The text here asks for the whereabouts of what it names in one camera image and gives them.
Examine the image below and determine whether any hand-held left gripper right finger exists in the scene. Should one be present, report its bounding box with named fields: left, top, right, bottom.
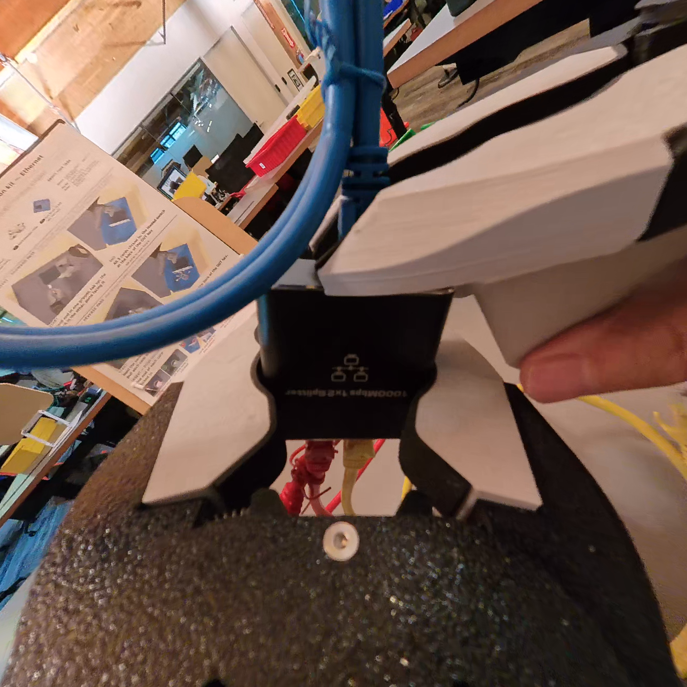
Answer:
left=400, top=333, right=543, bottom=518

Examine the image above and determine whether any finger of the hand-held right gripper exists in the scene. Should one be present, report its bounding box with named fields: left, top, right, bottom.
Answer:
left=317, top=128, right=674, bottom=298
left=386, top=45, right=687, bottom=186

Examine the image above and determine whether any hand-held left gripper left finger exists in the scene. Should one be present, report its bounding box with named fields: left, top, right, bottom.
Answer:
left=141, top=319, right=286, bottom=511

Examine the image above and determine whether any red ethernet cable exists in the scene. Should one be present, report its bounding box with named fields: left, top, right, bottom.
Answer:
left=279, top=439, right=387, bottom=517

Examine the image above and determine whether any yellow ethernet cable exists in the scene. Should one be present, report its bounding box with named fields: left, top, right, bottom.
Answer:
left=341, top=394, right=687, bottom=516

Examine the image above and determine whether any black ethernet splitter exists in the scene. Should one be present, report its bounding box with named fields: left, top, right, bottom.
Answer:
left=258, top=287, right=454, bottom=441

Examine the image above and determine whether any blue ethernet cable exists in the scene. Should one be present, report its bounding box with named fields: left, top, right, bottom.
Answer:
left=0, top=0, right=390, bottom=371

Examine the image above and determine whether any person's right hand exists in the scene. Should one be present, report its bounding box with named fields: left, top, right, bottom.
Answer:
left=518, top=260, right=687, bottom=404

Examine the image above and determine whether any grey desk with wooden edge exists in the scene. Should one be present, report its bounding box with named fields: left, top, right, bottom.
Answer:
left=225, top=123, right=323, bottom=226
left=386, top=0, right=543, bottom=89

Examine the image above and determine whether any small yellow bin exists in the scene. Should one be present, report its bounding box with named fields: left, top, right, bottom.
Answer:
left=0, top=416, right=62, bottom=476

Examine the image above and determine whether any yellow plastic bin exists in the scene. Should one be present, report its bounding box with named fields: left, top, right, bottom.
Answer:
left=295, top=83, right=328, bottom=130

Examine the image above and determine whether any red plastic bin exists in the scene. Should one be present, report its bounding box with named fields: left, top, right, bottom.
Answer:
left=244, top=115, right=323, bottom=178

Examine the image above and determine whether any printed instruction sheet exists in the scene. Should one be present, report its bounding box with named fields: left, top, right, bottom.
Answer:
left=0, top=123, right=245, bottom=400

